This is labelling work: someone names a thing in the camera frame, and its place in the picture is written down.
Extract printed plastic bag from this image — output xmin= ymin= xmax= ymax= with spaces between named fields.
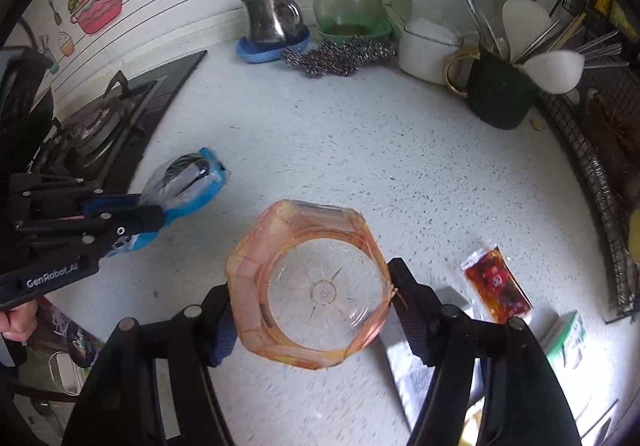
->
xmin=30 ymin=299 xmax=106 ymax=369

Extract dark green mug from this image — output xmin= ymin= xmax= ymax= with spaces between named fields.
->
xmin=445 ymin=46 xmax=541 ymax=130

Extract green dish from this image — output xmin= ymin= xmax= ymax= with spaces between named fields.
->
xmin=317 ymin=19 xmax=393 ymax=41

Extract black wire rack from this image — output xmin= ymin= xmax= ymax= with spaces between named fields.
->
xmin=537 ymin=0 xmax=640 ymax=323

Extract green white packet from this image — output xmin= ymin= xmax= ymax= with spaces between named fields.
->
xmin=542 ymin=311 xmax=588 ymax=372

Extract white rice spoon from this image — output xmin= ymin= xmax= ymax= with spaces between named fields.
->
xmin=522 ymin=50 xmax=586 ymax=94
xmin=501 ymin=0 xmax=551 ymax=58

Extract bundle of chopsticks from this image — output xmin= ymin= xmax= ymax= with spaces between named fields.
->
xmin=432 ymin=0 xmax=631 ymax=70

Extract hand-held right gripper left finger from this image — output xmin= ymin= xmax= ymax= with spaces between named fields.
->
xmin=62 ymin=283 xmax=237 ymax=446

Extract white enamel pot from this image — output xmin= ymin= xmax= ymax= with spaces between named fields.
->
xmin=398 ymin=18 xmax=478 ymax=84

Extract white plastic packaging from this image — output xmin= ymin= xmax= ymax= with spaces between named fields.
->
xmin=387 ymin=286 xmax=488 ymax=432

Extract red sauce packet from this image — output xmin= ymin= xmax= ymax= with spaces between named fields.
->
xmin=460 ymin=246 xmax=533 ymax=324

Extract blue dish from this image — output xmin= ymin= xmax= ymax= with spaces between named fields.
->
xmin=236 ymin=24 xmax=311 ymax=63

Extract steel teapot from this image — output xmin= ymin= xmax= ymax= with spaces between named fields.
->
xmin=240 ymin=0 xmax=303 ymax=44

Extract black gas stove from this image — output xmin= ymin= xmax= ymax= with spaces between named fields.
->
xmin=45 ymin=50 xmax=208 ymax=192

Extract person's left hand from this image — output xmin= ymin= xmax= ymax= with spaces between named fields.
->
xmin=0 ymin=299 xmax=41 ymax=343

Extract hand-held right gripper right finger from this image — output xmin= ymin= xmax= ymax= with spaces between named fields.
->
xmin=387 ymin=257 xmax=583 ymax=446

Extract steel wool scrubber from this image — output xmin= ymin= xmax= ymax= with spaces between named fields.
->
xmin=281 ymin=39 xmax=399 ymax=78

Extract dried red chilies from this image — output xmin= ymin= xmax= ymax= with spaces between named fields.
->
xmin=582 ymin=91 xmax=640 ymax=152

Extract blue plastic wrapper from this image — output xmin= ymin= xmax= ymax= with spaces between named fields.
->
xmin=107 ymin=147 xmax=231 ymax=257

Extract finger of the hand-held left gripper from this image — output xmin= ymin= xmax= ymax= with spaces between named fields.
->
xmin=15 ymin=204 xmax=167 ymax=258
xmin=10 ymin=175 xmax=144 ymax=218

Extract kitchen wall sticker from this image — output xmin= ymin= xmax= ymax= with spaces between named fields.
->
xmin=40 ymin=0 xmax=251 ymax=74

